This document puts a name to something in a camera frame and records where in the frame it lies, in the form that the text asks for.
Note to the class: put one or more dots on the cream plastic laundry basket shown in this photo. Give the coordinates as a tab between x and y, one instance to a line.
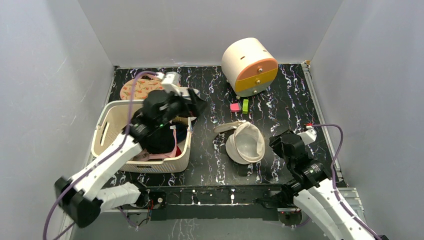
112	121

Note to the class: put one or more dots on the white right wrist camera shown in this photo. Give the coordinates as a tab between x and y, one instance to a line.
309	135

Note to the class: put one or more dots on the pink cloth in basket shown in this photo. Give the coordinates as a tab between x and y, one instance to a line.
145	156

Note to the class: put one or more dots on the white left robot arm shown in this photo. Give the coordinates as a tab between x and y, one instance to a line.
148	128

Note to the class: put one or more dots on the pink block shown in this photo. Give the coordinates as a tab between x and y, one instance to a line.
235	107

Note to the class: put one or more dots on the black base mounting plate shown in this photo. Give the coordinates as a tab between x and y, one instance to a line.
265	201

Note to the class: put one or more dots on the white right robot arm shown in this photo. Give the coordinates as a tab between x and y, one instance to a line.
313	189

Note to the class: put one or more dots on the green block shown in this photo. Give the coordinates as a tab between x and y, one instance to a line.
245	106

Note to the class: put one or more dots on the aluminium table edge rail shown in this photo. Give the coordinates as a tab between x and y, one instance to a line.
71	225

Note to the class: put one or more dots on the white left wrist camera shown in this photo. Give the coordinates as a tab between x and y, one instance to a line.
169	82

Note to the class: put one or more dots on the beige-trimmed white mesh laundry bag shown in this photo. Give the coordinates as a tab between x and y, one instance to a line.
246	145

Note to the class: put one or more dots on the cream round drawer cabinet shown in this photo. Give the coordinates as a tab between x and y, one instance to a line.
248	67

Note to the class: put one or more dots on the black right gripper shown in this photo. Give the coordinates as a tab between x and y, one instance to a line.
283	145

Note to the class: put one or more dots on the black bra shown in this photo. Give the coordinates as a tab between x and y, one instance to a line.
161	141

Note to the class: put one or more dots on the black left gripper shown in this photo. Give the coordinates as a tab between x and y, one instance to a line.
193	107

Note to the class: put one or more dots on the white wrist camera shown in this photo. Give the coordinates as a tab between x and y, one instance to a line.
309	135
169	82

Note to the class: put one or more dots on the dark clothes in basket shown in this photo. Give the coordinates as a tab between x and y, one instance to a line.
181	135

